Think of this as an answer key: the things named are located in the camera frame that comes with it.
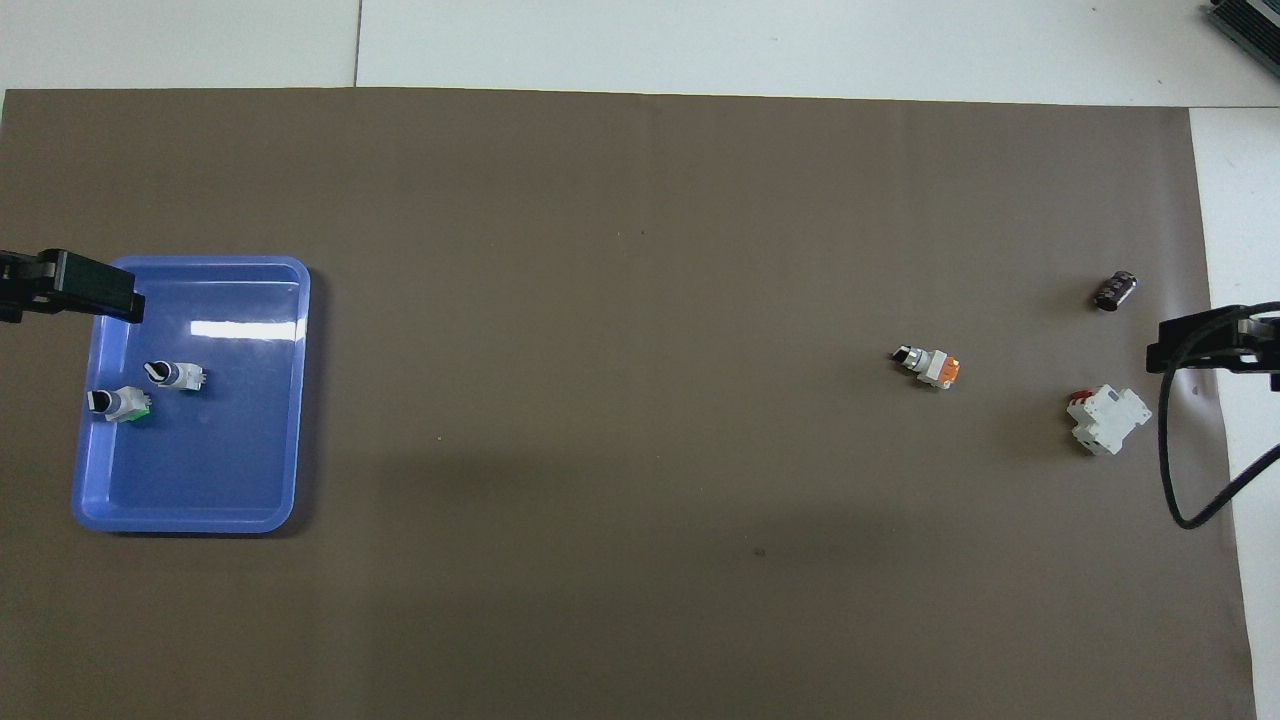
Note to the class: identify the selector switch red base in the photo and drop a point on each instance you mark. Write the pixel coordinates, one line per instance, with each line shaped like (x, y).
(175, 375)

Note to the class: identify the white part in tray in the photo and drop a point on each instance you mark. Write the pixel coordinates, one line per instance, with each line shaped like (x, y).
(120, 403)

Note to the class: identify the white circuit breaker red lever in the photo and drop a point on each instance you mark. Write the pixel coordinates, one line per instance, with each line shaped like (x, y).
(1110, 420)

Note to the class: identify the blue plastic tray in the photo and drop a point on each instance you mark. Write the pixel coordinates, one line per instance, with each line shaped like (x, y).
(220, 450)

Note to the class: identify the brown table mat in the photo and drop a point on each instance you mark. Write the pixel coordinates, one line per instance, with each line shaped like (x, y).
(640, 400)

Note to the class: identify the small dark terminal block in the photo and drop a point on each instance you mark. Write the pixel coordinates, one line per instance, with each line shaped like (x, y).
(1117, 291)

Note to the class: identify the black electronic device box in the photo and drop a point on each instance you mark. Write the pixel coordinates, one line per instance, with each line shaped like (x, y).
(1255, 18)

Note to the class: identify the selector switch orange base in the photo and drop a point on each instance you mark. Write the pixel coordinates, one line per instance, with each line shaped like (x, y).
(935, 368)

